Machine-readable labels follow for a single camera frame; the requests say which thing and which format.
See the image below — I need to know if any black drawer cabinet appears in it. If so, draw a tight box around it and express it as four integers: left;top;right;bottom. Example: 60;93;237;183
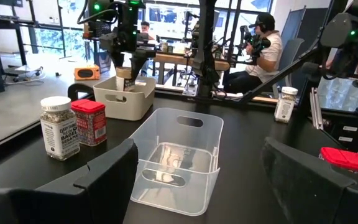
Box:
321;114;358;153

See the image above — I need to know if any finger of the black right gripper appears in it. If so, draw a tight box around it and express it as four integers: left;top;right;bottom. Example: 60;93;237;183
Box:
130;57;149;81
109;51;126;69

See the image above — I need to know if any black chair backrest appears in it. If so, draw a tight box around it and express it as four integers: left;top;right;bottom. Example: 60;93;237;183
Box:
67;83;95;102

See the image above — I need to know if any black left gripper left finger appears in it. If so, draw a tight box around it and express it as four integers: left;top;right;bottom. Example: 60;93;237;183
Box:
0;138;139;224

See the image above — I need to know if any white lid bagel seasoning jar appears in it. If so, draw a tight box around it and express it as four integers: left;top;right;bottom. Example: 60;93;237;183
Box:
273;86;299;124
39;95;81;162

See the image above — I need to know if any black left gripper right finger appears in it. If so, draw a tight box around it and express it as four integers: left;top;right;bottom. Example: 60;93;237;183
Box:
262;136;358;224

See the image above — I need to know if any wooden table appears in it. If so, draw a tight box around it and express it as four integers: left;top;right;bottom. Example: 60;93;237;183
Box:
154;52;231;72

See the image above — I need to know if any black frame post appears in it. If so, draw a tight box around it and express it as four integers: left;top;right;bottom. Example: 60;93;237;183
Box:
191;0;222;97

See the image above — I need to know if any orange radio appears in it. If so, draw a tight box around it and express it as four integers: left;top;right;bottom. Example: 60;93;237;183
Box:
73;64;101;81

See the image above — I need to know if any black diagonal strut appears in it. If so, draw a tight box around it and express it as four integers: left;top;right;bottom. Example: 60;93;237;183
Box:
237;46;319;103

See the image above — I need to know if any wheeled stand base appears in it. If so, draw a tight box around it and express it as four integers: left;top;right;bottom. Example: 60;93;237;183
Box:
3;64;45;84

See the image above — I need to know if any red lid patterned spice tin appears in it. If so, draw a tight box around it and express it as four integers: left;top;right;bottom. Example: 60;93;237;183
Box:
318;146;358;180
70;98;108;147

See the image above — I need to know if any clear plastic bin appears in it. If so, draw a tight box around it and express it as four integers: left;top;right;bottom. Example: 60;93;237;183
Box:
128;107;224;217

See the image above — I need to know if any cream plastic bin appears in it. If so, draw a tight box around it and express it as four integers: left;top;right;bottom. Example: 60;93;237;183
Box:
92;75;157;121

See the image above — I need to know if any blue grey partition panel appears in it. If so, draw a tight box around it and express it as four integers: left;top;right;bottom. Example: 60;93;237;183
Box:
280;6;329;63

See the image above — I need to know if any aluminium rail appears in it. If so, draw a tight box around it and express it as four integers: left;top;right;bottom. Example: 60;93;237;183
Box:
309;87;324;131

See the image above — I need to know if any black handheld device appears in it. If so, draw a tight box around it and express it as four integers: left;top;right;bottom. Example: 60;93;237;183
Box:
239;25;272;58

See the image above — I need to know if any gold lid spice jar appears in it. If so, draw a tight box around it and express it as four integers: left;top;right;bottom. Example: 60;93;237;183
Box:
115;66;136;93

